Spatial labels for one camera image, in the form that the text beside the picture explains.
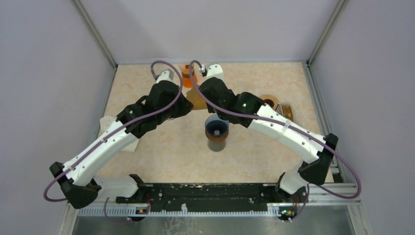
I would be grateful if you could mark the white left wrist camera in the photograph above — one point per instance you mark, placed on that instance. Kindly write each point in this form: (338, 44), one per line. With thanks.
(166, 75)

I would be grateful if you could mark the brown paper coffee filter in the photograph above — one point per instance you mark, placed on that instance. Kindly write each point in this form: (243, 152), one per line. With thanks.
(197, 101)

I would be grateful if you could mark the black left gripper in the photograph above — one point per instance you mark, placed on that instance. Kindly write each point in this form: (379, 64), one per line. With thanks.
(186, 106)

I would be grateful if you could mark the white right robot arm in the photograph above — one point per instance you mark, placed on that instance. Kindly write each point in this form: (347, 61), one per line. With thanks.
(254, 113)

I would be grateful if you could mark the orange glass flask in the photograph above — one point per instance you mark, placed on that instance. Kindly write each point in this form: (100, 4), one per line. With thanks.
(188, 74)

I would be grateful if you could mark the aluminium corner frame post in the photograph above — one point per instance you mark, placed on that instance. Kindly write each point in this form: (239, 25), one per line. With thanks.
(340, 6)

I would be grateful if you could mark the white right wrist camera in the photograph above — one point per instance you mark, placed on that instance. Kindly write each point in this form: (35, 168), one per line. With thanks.
(212, 70)

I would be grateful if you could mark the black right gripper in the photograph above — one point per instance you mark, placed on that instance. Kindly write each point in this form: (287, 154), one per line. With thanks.
(210, 109)

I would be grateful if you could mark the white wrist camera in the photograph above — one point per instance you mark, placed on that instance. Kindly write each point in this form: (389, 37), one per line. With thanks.
(212, 70)
(166, 75)

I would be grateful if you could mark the coffee filter box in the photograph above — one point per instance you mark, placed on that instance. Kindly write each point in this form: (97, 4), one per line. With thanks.
(285, 109)

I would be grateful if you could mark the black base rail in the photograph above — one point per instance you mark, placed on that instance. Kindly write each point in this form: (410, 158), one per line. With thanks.
(204, 200)

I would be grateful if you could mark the white cloth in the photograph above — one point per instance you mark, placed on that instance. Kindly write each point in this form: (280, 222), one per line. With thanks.
(107, 126)

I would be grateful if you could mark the blue glass dripper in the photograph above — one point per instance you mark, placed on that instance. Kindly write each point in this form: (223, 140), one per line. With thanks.
(216, 126)

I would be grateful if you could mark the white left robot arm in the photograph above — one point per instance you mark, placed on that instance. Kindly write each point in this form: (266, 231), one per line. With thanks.
(77, 178)

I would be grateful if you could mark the left aluminium frame post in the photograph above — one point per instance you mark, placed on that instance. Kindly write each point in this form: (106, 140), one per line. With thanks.
(93, 30)

